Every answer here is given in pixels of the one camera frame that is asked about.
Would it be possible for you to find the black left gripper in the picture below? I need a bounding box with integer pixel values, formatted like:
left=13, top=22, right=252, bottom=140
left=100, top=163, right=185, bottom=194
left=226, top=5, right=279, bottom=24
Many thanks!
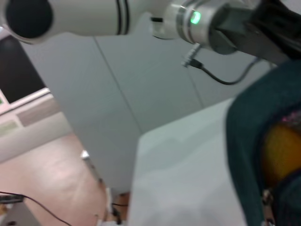
left=211, top=0, right=301, bottom=65

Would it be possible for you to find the dark teal insulated lunch bag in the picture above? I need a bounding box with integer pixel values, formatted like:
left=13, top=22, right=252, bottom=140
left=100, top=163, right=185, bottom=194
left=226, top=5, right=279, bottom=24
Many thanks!
left=225, top=60, right=301, bottom=226

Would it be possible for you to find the yellow banana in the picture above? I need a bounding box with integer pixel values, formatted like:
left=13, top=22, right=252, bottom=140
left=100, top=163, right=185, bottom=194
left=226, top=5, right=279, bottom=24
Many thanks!
left=262, top=124, right=301, bottom=187

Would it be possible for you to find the black monitor screen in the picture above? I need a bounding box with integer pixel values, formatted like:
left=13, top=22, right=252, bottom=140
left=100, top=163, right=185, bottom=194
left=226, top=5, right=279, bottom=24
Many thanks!
left=0, top=37, right=47, bottom=105

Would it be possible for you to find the white cabinet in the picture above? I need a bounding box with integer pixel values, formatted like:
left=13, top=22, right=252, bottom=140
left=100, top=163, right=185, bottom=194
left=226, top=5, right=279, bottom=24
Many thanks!
left=0, top=88, right=72, bottom=163

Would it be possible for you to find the left arm cable with connector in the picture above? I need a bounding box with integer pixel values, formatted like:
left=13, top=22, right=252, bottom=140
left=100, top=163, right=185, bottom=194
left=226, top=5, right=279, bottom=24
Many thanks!
left=180, top=43, right=278, bottom=86

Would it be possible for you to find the thin black floor cable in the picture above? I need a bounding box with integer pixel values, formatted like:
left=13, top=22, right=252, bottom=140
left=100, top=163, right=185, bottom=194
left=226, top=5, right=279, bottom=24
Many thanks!
left=0, top=191, right=71, bottom=226

